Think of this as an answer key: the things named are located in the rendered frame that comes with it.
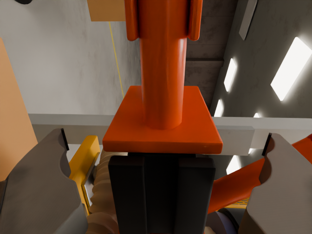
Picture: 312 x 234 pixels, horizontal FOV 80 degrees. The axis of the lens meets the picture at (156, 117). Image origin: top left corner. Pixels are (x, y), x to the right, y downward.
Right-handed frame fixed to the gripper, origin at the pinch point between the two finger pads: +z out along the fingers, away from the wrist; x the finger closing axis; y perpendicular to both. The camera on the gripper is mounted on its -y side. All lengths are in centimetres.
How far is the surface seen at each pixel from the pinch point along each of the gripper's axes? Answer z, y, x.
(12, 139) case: 14.9, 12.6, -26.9
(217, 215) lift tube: 6.4, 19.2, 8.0
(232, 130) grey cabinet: 88, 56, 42
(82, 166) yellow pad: 7.4, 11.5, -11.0
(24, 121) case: 18.7, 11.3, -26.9
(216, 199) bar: -0.9, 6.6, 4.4
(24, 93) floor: 136, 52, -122
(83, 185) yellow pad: 6.0, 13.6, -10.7
